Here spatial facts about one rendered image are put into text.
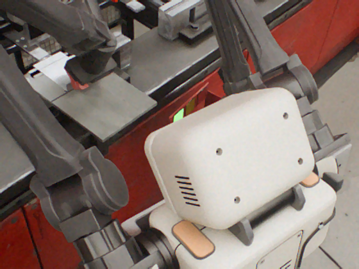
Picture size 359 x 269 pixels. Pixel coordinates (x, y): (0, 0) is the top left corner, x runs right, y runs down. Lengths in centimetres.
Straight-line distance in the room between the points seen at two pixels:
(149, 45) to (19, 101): 97
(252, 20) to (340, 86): 212
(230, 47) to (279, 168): 60
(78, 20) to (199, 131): 43
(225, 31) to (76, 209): 65
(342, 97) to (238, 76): 172
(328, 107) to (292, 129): 216
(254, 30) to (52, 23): 36
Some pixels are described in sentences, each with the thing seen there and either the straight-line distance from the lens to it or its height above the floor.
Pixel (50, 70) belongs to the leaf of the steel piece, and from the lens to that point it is 134.
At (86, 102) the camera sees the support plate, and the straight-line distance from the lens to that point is 125.
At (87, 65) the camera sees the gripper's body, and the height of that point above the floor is 112.
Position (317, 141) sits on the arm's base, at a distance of 90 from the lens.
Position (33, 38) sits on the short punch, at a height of 111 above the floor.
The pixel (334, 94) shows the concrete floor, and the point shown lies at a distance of 298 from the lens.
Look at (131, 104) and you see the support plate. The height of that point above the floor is 100.
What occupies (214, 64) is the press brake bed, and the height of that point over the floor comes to 81.
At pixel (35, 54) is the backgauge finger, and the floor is 101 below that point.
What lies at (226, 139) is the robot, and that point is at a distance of 65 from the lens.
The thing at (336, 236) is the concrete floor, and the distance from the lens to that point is 232.
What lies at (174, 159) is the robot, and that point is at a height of 135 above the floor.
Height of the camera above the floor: 185
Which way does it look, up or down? 49 degrees down
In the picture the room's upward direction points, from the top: 11 degrees clockwise
